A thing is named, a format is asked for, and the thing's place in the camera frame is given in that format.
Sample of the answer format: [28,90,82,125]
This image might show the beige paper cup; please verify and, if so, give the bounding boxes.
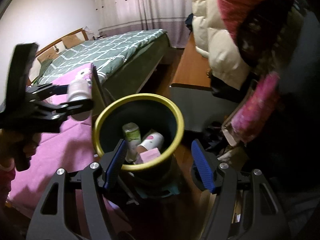
[136,132,164,154]

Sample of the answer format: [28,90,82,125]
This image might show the brown pillow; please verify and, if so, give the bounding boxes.
[61,34,84,49]
[37,47,59,63]

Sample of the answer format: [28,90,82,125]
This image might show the yellow rimmed trash bin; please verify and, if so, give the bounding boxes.
[92,93,184,173]

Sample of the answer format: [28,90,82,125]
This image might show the pink white curtain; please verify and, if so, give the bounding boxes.
[95,0,191,48]

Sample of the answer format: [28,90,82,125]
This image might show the bed with green quilt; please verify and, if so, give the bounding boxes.
[33,29,170,99]

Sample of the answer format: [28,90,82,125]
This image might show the wooden headboard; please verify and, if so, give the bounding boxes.
[27,28,89,86]

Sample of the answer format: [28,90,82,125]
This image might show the cream puffer jacket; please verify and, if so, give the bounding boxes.
[192,0,249,90]

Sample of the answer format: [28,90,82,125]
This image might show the pink floral garment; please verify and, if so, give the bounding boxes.
[222,72,280,147]

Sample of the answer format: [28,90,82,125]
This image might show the brown pillow left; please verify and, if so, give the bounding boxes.
[37,47,59,63]

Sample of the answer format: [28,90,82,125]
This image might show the pink floral tablecloth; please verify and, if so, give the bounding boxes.
[7,63,132,237]

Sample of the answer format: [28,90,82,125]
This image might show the pink strawberry milk carton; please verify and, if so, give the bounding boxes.
[135,148,161,165]

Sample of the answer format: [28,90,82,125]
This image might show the clear green lidded jar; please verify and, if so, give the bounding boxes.
[123,122,141,163]

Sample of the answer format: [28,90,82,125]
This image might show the pile of clothes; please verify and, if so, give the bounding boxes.
[185,13,194,32]

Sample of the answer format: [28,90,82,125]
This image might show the wooden low cabinet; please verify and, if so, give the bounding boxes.
[171,33,211,91]

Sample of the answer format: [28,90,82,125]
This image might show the white pill bottle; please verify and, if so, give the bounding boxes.
[67,79,92,121]

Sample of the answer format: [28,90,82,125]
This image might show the brown pillow right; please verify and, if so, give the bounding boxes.
[61,34,84,49]

